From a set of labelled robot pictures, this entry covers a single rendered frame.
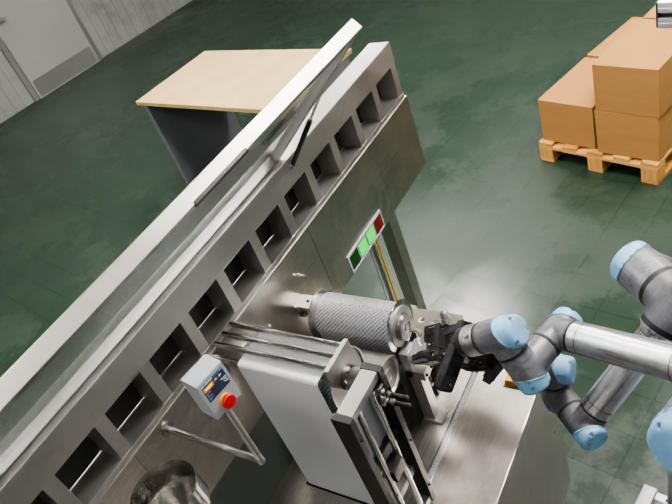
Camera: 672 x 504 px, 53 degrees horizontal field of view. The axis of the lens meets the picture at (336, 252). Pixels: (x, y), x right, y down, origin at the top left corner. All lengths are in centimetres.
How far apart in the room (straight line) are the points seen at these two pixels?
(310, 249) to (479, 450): 75
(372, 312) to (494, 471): 54
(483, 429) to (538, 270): 185
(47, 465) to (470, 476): 107
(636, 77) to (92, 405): 319
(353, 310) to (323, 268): 27
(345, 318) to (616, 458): 150
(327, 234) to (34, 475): 107
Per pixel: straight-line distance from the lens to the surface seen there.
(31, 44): 978
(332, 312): 188
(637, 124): 409
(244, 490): 198
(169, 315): 162
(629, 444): 304
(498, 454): 196
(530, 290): 365
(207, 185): 115
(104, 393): 154
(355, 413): 145
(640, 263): 176
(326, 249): 208
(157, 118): 548
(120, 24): 1043
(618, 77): 398
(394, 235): 279
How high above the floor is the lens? 253
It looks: 36 degrees down
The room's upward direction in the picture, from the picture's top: 22 degrees counter-clockwise
